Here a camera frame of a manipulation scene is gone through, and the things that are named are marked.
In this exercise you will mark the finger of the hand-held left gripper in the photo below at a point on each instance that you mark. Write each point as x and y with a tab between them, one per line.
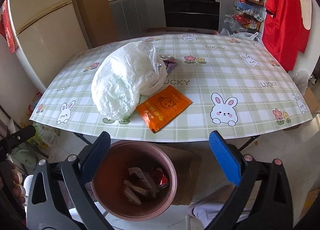
22	132

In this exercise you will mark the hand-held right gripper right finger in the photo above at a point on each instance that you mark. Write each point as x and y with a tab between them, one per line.
225	160

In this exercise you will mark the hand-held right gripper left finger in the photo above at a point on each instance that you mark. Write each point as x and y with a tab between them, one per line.
96	160

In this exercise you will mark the pink trash bin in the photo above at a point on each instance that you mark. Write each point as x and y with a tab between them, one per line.
110	170

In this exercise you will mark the crushed red can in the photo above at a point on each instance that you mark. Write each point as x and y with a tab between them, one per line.
161	176

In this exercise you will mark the orange packet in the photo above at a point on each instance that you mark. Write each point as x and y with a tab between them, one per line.
165	107

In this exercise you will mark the white plastic bag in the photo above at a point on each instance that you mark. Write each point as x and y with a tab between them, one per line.
125	77

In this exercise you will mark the purple foil wrapper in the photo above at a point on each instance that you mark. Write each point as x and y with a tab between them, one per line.
170	66

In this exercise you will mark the person's left hand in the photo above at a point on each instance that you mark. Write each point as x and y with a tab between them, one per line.
18	185

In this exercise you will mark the pale green plastic container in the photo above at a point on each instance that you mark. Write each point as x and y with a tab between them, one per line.
25	161

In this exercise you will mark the green printed plastic bag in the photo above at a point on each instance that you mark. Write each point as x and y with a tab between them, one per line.
46	135

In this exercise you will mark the black folding table leg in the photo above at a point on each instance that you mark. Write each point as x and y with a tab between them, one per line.
83	139
247	142

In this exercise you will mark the red bag with blue item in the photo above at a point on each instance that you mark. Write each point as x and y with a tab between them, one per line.
35	102

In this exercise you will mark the person's white sock foot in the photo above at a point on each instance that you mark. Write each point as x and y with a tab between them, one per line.
207	213

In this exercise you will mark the checked rabbit-print tablecloth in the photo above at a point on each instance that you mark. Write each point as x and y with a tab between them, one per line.
225	75

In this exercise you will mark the red printed cloth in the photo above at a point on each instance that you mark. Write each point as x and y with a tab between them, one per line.
8	30

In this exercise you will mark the cardboard box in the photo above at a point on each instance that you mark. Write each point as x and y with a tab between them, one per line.
312	102

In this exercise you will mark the cream two-door refrigerator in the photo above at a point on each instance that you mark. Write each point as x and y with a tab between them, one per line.
50	27

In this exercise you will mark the clear plastic bag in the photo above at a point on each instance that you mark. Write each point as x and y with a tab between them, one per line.
301	80

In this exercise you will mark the white bag with green print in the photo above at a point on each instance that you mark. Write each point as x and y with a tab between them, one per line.
246	36

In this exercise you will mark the red apron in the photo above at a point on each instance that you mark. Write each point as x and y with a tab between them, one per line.
282	20

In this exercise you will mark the grey lower kitchen cabinets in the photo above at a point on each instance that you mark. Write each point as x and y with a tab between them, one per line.
135	12

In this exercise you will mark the narrow grey lower cabinet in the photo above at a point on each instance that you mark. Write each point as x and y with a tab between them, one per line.
226	8

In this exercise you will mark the black stove with oven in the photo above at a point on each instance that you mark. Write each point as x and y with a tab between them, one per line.
190	10

